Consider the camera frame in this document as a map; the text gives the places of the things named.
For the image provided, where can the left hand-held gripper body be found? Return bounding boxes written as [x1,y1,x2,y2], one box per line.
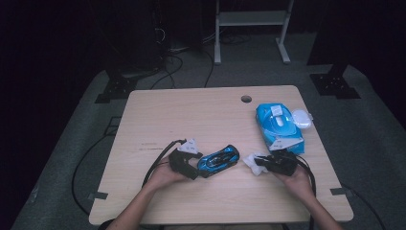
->
[168,138,199,175]

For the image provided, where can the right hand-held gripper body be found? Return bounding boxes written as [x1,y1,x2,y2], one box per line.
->
[267,137,305,177]

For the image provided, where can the white wet wipe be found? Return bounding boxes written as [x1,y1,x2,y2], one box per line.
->
[242,152,269,176]

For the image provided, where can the blue toy car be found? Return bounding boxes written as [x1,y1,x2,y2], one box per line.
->
[196,144,240,178]

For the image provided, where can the blue wet wipes pack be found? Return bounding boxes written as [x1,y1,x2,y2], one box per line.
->
[255,103,305,155]

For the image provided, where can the person's left hand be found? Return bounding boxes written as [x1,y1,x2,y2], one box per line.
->
[143,157,188,193]

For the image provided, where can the person's right hand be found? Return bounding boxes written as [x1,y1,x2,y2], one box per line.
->
[276,165,315,205]

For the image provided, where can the white round plastic lid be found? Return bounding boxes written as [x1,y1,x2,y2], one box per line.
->
[291,108,314,129]

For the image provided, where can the black stand base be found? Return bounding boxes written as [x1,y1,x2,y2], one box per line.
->
[94,75,139,104]
[309,61,362,100]

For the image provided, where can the dark round seat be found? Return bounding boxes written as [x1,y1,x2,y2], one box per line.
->
[97,218,118,230]

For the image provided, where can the white metal stand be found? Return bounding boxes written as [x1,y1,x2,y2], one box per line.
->
[214,0,295,66]

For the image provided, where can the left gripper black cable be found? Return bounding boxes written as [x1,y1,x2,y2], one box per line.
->
[142,138,188,188]

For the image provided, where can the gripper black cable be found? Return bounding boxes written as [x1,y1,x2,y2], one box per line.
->
[142,138,188,188]
[292,152,387,230]

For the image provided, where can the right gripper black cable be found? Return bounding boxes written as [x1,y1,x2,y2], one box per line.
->
[292,152,387,230]

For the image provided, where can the black wire frame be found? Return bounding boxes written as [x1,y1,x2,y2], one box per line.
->
[103,116,123,137]

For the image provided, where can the black floor cable loop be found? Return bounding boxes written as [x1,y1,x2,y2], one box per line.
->
[149,54,185,90]

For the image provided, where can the long black floor cable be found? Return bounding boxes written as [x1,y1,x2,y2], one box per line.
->
[71,133,119,217]

